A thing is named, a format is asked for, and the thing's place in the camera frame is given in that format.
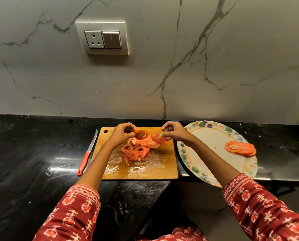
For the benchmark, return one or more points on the person's left hand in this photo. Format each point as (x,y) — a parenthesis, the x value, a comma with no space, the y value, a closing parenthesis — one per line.
(120,135)

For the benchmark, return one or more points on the person's right hand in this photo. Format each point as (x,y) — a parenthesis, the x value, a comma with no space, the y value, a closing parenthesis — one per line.
(181,134)

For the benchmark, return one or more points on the pile of tomato slices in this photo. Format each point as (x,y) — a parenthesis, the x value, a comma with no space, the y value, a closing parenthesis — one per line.
(134,154)

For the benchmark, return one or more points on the floral rimmed plate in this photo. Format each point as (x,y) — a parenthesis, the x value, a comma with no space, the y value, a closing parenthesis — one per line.
(209,138)

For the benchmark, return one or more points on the person's left forearm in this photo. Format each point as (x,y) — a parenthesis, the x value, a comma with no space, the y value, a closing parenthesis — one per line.
(94,170)

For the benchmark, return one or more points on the person's right forearm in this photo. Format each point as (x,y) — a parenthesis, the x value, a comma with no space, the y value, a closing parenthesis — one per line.
(212,163)

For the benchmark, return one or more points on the wooden cutting board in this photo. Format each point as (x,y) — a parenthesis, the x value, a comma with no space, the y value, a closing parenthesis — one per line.
(162,168)

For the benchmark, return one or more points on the brown lower cabinet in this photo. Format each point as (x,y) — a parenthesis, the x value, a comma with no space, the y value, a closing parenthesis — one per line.
(197,195)

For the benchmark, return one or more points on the red patterned left sleeve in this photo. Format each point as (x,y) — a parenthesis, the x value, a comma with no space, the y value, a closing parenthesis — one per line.
(69,215)

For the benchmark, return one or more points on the red patterned sleeve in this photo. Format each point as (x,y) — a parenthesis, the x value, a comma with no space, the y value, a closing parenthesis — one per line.
(265,210)
(69,215)

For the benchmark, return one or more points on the red patterned tunic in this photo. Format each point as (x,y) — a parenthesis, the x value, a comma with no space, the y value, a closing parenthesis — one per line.
(187,234)

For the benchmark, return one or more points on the red patterned right sleeve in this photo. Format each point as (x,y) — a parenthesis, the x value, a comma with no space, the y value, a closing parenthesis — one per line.
(265,210)

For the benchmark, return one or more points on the wall socket and switch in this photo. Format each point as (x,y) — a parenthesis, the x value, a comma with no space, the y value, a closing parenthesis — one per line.
(101,38)

